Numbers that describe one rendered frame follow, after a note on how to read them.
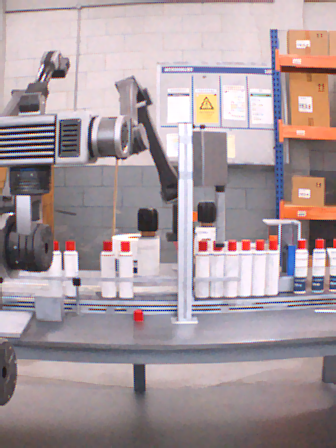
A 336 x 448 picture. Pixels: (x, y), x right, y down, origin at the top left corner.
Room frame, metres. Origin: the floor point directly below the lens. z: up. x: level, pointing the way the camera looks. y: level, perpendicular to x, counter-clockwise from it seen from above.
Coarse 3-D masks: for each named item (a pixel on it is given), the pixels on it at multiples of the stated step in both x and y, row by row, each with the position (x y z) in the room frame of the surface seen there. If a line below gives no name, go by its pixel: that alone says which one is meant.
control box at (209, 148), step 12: (192, 132) 2.43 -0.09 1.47; (204, 132) 2.41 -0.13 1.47; (216, 132) 2.48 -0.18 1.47; (192, 144) 2.43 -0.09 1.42; (204, 144) 2.41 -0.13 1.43; (216, 144) 2.48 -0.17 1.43; (192, 156) 2.43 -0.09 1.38; (204, 156) 2.41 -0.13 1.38; (216, 156) 2.48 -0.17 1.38; (192, 168) 2.43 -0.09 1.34; (204, 168) 2.41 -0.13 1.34; (216, 168) 2.48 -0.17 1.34; (192, 180) 2.43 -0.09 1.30; (204, 180) 2.41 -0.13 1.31; (216, 180) 2.48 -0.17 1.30
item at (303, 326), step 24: (240, 312) 2.53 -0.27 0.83; (264, 312) 2.52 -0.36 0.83; (288, 312) 2.50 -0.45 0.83; (312, 312) 2.48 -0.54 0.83; (24, 336) 2.15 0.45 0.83; (48, 336) 2.17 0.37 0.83; (72, 336) 2.18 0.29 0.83; (96, 336) 2.20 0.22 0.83; (120, 336) 2.21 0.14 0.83; (144, 336) 2.22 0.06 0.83; (168, 336) 2.22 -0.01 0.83; (192, 336) 2.22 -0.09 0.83; (216, 336) 2.21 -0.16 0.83; (240, 336) 2.19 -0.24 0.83; (264, 336) 2.18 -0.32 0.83; (288, 336) 2.16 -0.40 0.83; (312, 336) 2.14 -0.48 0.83
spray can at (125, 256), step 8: (128, 248) 2.57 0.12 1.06; (120, 256) 2.56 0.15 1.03; (128, 256) 2.56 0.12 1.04; (120, 264) 2.56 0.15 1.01; (128, 264) 2.56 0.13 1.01; (120, 272) 2.56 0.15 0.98; (128, 272) 2.56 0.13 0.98; (120, 288) 2.57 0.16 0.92; (128, 288) 2.56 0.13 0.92; (120, 296) 2.57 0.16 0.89; (128, 296) 2.56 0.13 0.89
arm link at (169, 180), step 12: (144, 96) 2.55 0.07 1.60; (144, 108) 2.55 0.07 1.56; (144, 120) 2.56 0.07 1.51; (156, 132) 2.60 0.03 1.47; (156, 144) 2.59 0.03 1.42; (156, 156) 2.60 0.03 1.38; (156, 168) 2.61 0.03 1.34; (168, 168) 2.61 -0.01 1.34; (168, 180) 2.62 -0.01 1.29; (168, 192) 2.63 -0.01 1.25
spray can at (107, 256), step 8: (104, 248) 2.57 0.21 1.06; (112, 248) 2.58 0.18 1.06; (104, 256) 2.56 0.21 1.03; (112, 256) 2.56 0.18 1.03; (104, 264) 2.56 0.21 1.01; (112, 264) 2.56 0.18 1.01; (104, 272) 2.56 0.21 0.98; (112, 272) 2.56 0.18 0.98; (104, 288) 2.56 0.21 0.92; (112, 288) 2.56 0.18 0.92; (104, 296) 2.56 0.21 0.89; (112, 296) 2.56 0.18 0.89
